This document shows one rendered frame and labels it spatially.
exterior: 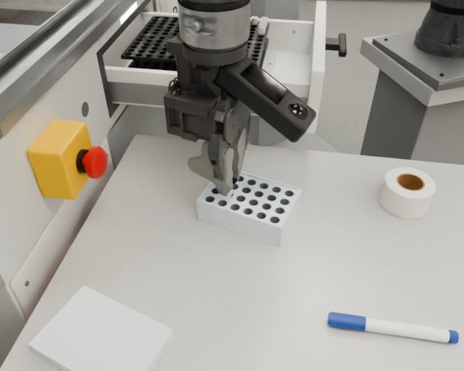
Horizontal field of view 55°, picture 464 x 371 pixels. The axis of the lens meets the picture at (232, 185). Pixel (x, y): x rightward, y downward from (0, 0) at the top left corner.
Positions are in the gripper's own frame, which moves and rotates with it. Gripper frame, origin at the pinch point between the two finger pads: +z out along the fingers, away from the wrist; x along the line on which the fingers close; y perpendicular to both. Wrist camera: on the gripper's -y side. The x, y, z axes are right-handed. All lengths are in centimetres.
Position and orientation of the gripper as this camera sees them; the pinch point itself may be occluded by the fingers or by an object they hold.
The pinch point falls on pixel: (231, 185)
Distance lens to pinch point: 61.1
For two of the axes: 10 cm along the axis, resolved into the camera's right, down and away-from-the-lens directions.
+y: -9.1, -2.8, 3.2
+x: -4.2, 5.9, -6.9
